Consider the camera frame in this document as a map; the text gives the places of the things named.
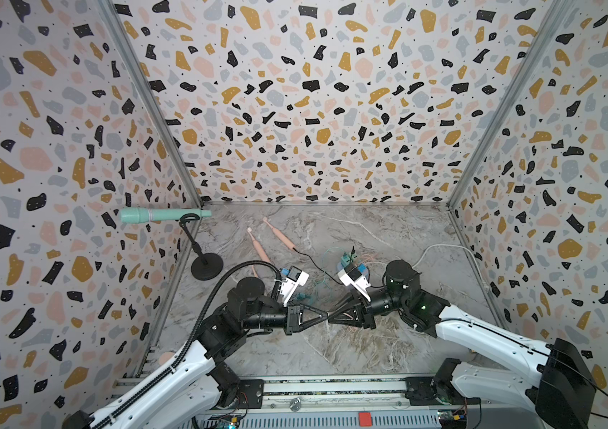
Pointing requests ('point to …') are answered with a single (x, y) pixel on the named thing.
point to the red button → (365, 419)
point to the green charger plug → (352, 256)
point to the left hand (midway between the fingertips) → (330, 320)
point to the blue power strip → (362, 268)
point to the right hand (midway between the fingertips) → (337, 322)
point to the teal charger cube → (344, 260)
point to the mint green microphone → (142, 214)
